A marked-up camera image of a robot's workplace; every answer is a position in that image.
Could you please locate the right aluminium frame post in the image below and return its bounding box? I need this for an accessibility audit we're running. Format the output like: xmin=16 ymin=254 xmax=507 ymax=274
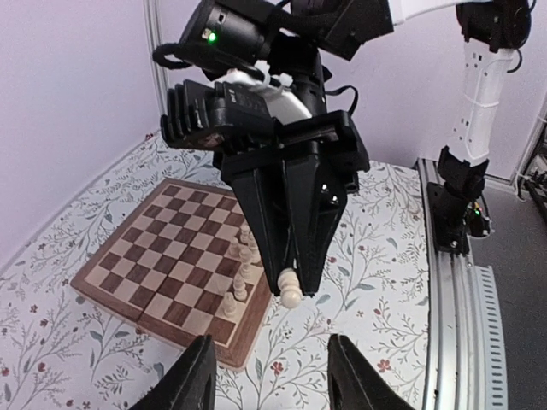
xmin=143 ymin=0 xmax=170 ymax=125

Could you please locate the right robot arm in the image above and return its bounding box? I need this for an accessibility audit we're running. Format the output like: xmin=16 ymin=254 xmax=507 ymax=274
xmin=161 ymin=1 xmax=534 ymax=298

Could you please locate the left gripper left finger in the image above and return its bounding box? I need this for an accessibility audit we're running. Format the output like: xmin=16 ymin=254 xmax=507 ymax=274
xmin=130 ymin=336 xmax=216 ymax=410

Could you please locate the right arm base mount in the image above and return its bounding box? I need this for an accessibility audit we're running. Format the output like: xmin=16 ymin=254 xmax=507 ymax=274
xmin=426 ymin=182 xmax=491 ymax=255

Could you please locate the wooden chessboard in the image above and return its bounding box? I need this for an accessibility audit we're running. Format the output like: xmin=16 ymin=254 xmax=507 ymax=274
xmin=71 ymin=179 xmax=271 ymax=372

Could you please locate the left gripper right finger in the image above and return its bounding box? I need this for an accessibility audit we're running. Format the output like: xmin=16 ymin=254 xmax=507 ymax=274
xmin=327 ymin=335 xmax=413 ymax=410

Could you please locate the light pawn piece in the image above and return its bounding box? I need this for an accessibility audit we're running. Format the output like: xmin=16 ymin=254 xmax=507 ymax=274
xmin=228 ymin=237 xmax=241 ymax=260
xmin=239 ymin=223 xmax=251 ymax=244
xmin=278 ymin=268 xmax=303 ymax=309

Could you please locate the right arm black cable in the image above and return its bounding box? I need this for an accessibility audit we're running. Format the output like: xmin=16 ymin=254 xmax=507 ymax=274
xmin=324 ymin=84 xmax=360 ymax=114

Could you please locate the front aluminium rail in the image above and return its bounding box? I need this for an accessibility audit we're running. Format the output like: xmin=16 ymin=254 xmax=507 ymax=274
xmin=416 ymin=157 xmax=509 ymax=410

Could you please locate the floral patterned table mat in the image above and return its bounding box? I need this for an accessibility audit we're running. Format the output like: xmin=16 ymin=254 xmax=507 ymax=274
xmin=1 ymin=139 xmax=429 ymax=409

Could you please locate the light chess piece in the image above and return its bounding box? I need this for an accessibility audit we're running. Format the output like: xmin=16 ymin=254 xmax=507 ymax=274
xmin=238 ymin=249 xmax=253 ymax=280
xmin=242 ymin=238 xmax=261 ymax=264
xmin=233 ymin=274 xmax=248 ymax=302
xmin=222 ymin=292 xmax=237 ymax=318

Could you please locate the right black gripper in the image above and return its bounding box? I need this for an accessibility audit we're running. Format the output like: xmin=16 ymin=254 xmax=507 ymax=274
xmin=211 ymin=110 xmax=370 ymax=296

